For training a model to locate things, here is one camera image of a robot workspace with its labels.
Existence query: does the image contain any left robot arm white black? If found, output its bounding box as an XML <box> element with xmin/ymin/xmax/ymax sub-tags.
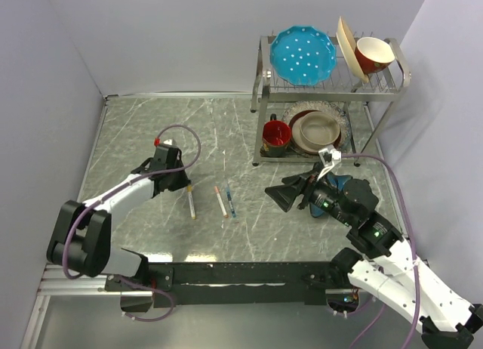
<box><xmin>46</xmin><ymin>144</ymin><xmax>190</xmax><ymax>290</ymax></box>

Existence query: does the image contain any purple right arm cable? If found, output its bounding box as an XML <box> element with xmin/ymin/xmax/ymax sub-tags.
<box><xmin>339</xmin><ymin>154</ymin><xmax>422</xmax><ymax>349</ymax></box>

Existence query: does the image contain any blue star shaped dish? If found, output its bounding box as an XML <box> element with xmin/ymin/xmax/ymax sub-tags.
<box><xmin>309</xmin><ymin>173</ymin><xmax>353</xmax><ymax>218</ymax></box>

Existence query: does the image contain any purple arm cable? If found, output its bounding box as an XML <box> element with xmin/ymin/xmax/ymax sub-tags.
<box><xmin>62</xmin><ymin>124</ymin><xmax>202</xmax><ymax>286</ymax></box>
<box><xmin>339</xmin><ymin>154</ymin><xmax>422</xmax><ymax>349</ymax></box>

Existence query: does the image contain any cream plate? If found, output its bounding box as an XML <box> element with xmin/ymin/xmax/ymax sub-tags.
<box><xmin>336</xmin><ymin>17</ymin><xmax>369</xmax><ymax>83</ymax></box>

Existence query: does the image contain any red white bowl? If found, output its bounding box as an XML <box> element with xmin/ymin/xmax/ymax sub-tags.
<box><xmin>355</xmin><ymin>37</ymin><xmax>395</xmax><ymax>75</ymax></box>

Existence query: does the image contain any red mug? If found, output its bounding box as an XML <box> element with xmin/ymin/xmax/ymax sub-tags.
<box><xmin>260</xmin><ymin>113</ymin><xmax>292</xmax><ymax>158</ymax></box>

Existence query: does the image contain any white pen yellow tip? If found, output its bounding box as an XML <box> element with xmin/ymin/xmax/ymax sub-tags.
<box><xmin>186</xmin><ymin>184</ymin><xmax>197</xmax><ymax>220</ymax></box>

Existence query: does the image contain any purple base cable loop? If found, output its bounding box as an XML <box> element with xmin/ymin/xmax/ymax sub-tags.
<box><xmin>119</xmin><ymin>284</ymin><xmax>177</xmax><ymax>323</ymax></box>

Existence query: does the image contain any blue polka dot plate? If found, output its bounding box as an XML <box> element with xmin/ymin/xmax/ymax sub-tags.
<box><xmin>269</xmin><ymin>26</ymin><xmax>337</xmax><ymax>86</ymax></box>

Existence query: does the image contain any beige bowl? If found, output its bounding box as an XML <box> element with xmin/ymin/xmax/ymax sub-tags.
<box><xmin>292</xmin><ymin>110</ymin><xmax>342</xmax><ymax>150</ymax></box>

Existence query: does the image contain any blue pen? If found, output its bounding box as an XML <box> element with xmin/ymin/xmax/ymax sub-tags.
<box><xmin>226</xmin><ymin>184</ymin><xmax>236</xmax><ymax>218</ymax></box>

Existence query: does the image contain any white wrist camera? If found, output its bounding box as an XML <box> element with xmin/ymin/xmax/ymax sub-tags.
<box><xmin>317</xmin><ymin>145</ymin><xmax>342</xmax><ymax>181</ymax></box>
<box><xmin>154</xmin><ymin>137</ymin><xmax>178</xmax><ymax>150</ymax></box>

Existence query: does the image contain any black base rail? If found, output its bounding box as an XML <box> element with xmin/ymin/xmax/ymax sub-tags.
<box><xmin>105</xmin><ymin>261</ymin><xmax>353</xmax><ymax>313</ymax></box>

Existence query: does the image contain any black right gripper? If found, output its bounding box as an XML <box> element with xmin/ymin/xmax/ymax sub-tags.
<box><xmin>264</xmin><ymin>160</ymin><xmax>354</xmax><ymax>225</ymax></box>

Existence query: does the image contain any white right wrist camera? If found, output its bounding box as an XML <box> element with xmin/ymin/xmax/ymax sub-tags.
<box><xmin>317</xmin><ymin>145</ymin><xmax>342</xmax><ymax>181</ymax></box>

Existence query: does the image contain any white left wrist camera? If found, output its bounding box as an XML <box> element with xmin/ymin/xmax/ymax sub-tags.
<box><xmin>154</xmin><ymin>137</ymin><xmax>178</xmax><ymax>150</ymax></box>

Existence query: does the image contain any metal dish rack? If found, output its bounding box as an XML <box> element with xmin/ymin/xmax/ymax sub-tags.
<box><xmin>251</xmin><ymin>36</ymin><xmax>411</xmax><ymax>166</ymax></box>

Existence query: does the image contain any glass patterned plate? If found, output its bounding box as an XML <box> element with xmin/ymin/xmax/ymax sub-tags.
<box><xmin>281</xmin><ymin>101</ymin><xmax>352</xmax><ymax>153</ymax></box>

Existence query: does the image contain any white pen pink tip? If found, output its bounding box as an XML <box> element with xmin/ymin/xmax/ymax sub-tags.
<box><xmin>214</xmin><ymin>186</ymin><xmax>229</xmax><ymax>218</ymax></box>

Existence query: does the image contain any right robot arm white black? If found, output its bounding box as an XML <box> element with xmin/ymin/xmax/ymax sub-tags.
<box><xmin>265</xmin><ymin>171</ymin><xmax>482</xmax><ymax>348</ymax></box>

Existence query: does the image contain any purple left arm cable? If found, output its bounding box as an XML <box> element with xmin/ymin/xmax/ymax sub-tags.
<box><xmin>62</xmin><ymin>124</ymin><xmax>202</xmax><ymax>286</ymax></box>

